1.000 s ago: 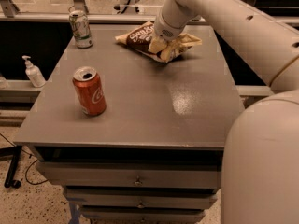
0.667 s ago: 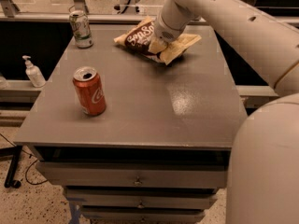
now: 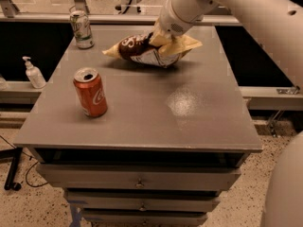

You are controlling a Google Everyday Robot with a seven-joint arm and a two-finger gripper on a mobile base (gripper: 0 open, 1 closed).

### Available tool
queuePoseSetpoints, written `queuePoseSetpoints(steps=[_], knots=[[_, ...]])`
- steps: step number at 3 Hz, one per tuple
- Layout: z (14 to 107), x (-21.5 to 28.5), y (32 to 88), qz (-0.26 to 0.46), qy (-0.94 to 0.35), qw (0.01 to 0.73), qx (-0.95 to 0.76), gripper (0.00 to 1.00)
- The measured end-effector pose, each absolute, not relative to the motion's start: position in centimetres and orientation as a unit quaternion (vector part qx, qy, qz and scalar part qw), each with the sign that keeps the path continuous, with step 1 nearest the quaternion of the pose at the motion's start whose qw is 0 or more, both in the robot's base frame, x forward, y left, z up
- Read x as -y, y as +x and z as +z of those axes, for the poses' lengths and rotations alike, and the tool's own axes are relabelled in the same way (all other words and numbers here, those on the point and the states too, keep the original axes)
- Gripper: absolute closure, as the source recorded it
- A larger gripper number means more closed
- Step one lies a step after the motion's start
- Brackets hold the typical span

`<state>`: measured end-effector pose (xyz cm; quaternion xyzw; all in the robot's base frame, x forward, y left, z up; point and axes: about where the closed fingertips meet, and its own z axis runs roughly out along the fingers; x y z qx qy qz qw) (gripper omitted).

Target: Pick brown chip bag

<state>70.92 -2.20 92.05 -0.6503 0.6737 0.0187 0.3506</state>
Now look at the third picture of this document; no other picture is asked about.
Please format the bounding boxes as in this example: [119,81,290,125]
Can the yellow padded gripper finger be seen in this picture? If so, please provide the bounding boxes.
[149,21,172,47]
[158,35,203,56]

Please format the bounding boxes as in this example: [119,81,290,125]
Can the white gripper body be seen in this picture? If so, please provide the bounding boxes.
[158,0,218,36]

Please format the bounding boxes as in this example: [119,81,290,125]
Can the brown chip bag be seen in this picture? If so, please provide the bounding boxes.
[102,33,190,68]

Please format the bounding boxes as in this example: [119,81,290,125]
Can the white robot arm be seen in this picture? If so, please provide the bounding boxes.
[151,0,303,227]

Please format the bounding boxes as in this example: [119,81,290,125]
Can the green and white soda can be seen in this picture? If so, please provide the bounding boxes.
[70,10,94,49]

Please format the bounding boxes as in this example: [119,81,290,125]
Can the red cola can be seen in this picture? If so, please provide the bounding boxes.
[73,67,108,117]

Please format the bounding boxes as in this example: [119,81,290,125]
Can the grey drawer cabinet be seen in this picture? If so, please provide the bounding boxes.
[15,26,261,227]

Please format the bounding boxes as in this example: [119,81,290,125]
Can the white pump bottle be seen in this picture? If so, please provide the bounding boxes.
[23,56,46,89]

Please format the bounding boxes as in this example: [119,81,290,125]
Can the black stand leg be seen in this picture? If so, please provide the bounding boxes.
[0,148,22,191]

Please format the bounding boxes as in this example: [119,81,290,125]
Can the metal window rail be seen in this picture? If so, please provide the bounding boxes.
[0,0,242,27]

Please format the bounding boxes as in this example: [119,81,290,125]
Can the black floor cable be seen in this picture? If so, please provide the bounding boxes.
[0,134,49,188]

